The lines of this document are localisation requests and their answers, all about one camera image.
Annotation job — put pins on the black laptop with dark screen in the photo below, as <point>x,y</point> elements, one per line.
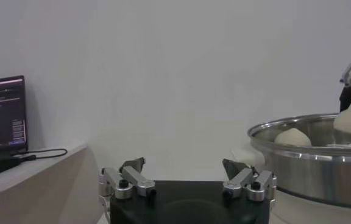
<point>8,112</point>

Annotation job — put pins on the white rounded side table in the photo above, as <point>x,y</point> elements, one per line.
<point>32,194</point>

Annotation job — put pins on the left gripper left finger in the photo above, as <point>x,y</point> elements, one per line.
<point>139,182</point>

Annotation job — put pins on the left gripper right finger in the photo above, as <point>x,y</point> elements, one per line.
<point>239,181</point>

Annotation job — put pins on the perforated steel steamer basket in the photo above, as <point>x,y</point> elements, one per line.
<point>315,176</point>

